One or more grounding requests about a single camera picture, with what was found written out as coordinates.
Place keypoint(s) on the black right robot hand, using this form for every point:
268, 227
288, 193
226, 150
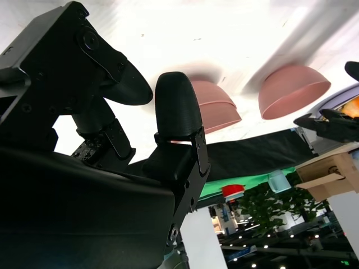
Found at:
70, 201

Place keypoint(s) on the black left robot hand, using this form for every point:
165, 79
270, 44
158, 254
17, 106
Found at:
331, 126

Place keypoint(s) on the pink plastic bowl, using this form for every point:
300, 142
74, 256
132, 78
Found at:
218, 117
210, 93
291, 89

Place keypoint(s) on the orange striped toy food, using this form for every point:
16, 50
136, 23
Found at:
352, 107

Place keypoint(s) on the lavender round plate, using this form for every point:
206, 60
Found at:
336, 96

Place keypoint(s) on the brown cardboard box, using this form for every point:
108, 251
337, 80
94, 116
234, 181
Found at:
322, 173

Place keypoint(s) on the pale blue cup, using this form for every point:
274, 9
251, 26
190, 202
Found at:
277, 180

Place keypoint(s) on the green cloth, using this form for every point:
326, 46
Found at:
252, 176

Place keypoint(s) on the white pillar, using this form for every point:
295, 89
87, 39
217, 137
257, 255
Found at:
345, 218
202, 238

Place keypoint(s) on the green leafy plant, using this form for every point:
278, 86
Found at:
261, 207

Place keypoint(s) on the red container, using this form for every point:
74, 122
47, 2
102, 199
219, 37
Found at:
232, 190

